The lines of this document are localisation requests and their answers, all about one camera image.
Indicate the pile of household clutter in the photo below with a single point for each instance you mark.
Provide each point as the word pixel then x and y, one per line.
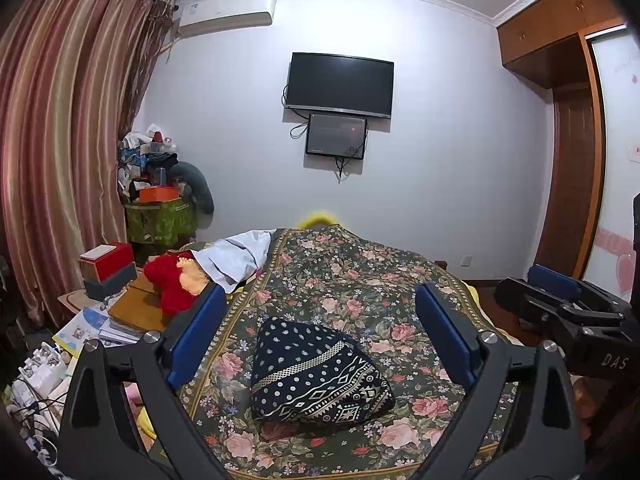
pixel 140 155

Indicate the grey pillow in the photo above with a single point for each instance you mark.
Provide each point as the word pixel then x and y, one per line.
pixel 197 182

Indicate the small black wall monitor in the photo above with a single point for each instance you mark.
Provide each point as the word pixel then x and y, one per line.
pixel 335 135

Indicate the orange box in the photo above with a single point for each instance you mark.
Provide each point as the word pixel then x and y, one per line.
pixel 157 195

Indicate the white wall socket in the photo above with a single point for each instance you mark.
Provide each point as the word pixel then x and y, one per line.
pixel 466 260

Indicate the wooden door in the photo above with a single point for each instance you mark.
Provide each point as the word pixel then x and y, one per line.
pixel 570 185

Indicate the striped curtain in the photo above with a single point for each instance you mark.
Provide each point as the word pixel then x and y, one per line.
pixel 60 135

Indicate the floral blanket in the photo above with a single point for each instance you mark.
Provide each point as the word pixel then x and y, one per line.
pixel 350 280

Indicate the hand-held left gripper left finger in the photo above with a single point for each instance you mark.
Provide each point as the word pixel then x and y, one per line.
pixel 197 340

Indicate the black wall television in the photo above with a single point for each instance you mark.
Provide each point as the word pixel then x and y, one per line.
pixel 340 82

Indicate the white power strip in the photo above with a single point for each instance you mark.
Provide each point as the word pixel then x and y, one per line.
pixel 42 370

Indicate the navy patterned hooded sweater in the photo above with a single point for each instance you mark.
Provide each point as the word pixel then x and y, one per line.
pixel 320 375

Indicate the dark grey box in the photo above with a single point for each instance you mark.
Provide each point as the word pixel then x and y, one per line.
pixel 110 287

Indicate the stack of booklets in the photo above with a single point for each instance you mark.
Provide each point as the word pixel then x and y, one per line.
pixel 85 327

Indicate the wooden overhead cabinet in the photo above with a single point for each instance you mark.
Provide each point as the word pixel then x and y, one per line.
pixel 540 30

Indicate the white shirt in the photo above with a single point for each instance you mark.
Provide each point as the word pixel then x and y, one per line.
pixel 235 257

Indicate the wooden board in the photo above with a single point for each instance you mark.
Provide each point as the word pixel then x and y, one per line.
pixel 135 310

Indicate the red plush toy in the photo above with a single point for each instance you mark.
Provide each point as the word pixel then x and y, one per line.
pixel 167 285

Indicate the white air conditioner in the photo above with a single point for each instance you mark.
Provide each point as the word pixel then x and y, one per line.
pixel 225 12

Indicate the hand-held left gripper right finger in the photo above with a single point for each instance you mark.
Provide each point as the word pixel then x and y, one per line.
pixel 445 335

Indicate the white wardrobe sliding door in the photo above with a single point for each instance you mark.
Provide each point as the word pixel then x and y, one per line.
pixel 615 160

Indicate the red box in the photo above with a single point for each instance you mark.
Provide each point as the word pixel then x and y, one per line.
pixel 112 265

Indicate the wooden bed frame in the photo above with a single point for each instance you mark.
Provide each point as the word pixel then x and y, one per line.
pixel 440 264

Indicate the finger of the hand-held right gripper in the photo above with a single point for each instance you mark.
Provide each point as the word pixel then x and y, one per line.
pixel 530 300
pixel 552 280

